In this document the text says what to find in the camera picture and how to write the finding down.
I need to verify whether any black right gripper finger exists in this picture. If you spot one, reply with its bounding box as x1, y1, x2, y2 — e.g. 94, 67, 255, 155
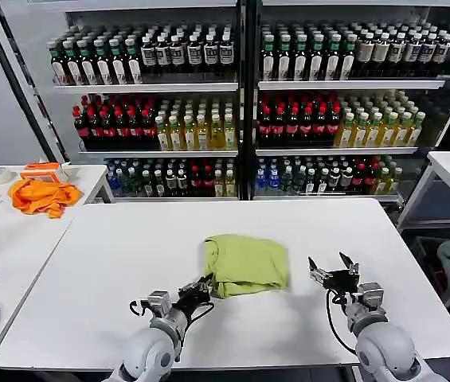
307, 256, 330, 286
338, 251, 361, 276

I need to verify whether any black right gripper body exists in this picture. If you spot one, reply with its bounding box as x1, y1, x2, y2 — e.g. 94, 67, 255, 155
324, 269, 360, 297

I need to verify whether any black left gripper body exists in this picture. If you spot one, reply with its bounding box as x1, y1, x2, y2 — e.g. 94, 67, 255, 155
176, 289, 210, 316

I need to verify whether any yellow-green shirt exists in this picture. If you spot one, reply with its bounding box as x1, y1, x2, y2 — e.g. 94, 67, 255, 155
202, 234, 291, 300

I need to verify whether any shelf rack with drink bottles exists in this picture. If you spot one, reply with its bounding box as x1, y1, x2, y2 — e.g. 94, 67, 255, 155
46, 0, 245, 201
248, 0, 450, 205

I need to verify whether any clear plastic bag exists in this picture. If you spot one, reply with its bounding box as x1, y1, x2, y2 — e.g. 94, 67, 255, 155
57, 162, 75, 183

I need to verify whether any orange cloth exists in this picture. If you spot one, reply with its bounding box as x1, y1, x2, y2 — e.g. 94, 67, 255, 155
7, 178, 83, 220

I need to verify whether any white desk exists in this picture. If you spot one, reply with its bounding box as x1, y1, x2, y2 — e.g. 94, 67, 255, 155
0, 164, 115, 382

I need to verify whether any orange and white box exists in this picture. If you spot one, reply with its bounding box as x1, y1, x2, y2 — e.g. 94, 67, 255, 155
19, 162, 61, 185

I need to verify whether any black slanted pole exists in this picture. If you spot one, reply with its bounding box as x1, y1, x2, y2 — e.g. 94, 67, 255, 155
0, 0, 69, 164

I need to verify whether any black left forearm cable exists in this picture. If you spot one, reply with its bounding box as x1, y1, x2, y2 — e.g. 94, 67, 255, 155
174, 301, 216, 363

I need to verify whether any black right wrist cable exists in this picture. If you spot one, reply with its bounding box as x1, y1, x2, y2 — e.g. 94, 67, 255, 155
324, 287, 359, 356

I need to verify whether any black left wrist cable loop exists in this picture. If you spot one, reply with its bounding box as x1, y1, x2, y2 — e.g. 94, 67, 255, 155
128, 298, 150, 317

